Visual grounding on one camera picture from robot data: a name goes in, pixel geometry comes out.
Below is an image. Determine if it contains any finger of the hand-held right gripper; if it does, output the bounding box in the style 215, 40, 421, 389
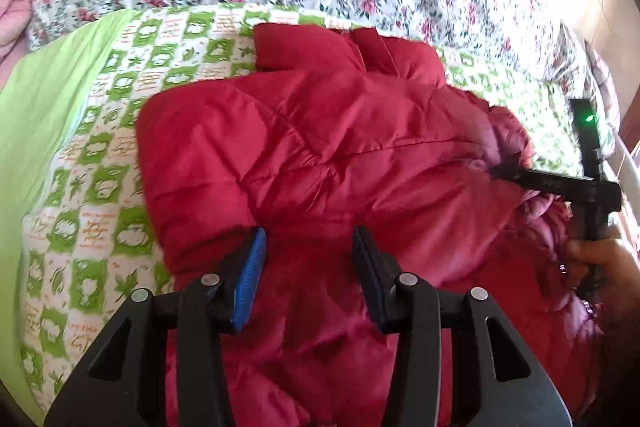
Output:
487, 162, 597, 198

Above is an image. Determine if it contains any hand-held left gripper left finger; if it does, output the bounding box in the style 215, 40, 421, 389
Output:
46, 227, 269, 427

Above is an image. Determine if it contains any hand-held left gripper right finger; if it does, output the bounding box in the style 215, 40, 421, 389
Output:
351, 226, 576, 427

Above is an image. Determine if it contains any red quilted jacket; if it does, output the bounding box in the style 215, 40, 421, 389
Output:
135, 23, 607, 427

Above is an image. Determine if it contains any person's right hand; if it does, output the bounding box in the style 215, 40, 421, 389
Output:
566, 226, 640, 339

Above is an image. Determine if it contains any green printed blanket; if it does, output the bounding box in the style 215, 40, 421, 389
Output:
0, 4, 588, 427

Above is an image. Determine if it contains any pink blanket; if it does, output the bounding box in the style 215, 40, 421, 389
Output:
0, 0, 34, 64

